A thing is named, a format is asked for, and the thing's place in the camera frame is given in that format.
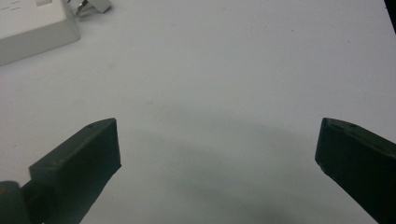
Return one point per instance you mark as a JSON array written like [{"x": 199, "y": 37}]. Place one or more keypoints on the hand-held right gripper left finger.
[{"x": 81, "y": 165}]

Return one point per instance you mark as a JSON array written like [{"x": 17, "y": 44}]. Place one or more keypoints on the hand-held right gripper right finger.
[{"x": 358, "y": 161}]

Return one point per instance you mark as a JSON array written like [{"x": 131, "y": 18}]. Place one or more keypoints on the white power strip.
[{"x": 31, "y": 28}]

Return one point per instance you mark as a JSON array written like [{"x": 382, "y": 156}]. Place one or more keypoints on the small metal object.
[{"x": 90, "y": 5}]

